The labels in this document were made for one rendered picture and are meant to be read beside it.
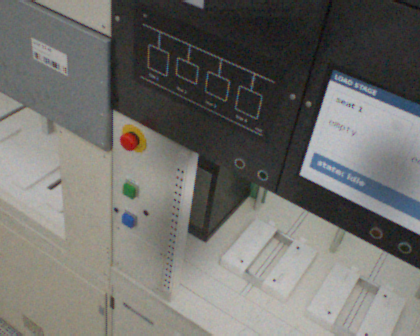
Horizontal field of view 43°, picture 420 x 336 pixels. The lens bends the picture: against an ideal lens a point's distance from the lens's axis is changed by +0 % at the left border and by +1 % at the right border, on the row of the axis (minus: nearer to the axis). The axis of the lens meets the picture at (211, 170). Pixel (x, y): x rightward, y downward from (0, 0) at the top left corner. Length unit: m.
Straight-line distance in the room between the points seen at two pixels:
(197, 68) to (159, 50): 0.08
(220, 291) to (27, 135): 0.91
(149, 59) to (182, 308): 0.70
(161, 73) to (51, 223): 0.78
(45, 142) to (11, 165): 0.15
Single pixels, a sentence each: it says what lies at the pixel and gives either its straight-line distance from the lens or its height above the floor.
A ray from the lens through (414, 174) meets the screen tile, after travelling 0.86.
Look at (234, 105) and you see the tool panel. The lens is 0.93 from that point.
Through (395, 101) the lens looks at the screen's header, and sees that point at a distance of 0.81.
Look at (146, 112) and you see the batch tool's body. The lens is 1.08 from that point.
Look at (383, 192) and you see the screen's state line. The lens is 0.89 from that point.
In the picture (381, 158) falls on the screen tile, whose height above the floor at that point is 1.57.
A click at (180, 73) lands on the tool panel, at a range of 0.98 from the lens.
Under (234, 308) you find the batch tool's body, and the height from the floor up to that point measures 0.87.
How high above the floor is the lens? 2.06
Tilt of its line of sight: 41 degrees down
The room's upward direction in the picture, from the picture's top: 10 degrees clockwise
